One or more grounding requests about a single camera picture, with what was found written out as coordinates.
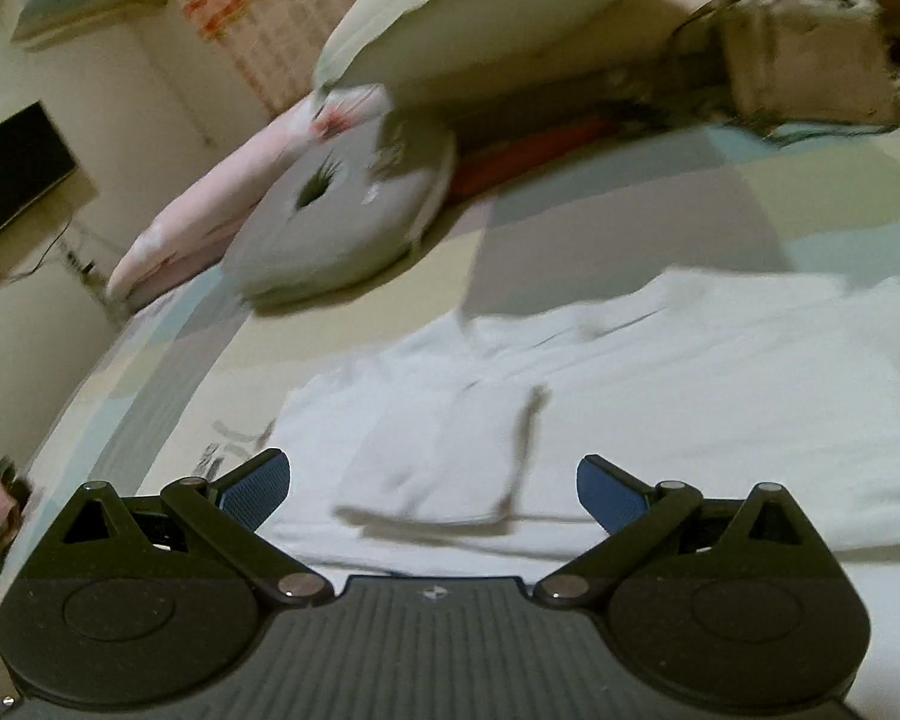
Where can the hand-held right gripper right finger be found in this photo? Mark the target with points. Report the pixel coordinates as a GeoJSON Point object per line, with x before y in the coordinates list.
{"type": "Point", "coordinates": [611, 491]}

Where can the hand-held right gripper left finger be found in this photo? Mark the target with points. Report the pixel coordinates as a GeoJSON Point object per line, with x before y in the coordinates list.
{"type": "Point", "coordinates": [255, 491]}

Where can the white printed sweatshirt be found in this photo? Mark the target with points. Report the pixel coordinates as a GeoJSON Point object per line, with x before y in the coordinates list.
{"type": "Point", "coordinates": [682, 390]}

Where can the grey round cushion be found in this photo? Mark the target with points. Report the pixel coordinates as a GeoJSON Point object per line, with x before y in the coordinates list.
{"type": "Point", "coordinates": [345, 225]}

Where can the orange cloth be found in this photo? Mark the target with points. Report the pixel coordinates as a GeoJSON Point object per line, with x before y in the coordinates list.
{"type": "Point", "coordinates": [525, 154]}

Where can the patterned curtain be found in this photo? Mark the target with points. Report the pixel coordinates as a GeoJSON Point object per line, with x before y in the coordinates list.
{"type": "Point", "coordinates": [270, 22]}

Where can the pink handbag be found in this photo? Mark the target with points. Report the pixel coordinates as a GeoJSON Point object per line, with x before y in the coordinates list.
{"type": "Point", "coordinates": [802, 60]}

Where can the large cream pillow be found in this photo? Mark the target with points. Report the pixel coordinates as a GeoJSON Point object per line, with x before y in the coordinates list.
{"type": "Point", "coordinates": [495, 22]}

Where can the white air conditioner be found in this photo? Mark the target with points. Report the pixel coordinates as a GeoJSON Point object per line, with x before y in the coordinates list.
{"type": "Point", "coordinates": [75, 0]}

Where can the black wall television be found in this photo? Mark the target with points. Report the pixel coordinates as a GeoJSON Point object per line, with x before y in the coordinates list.
{"type": "Point", "coordinates": [15, 180]}

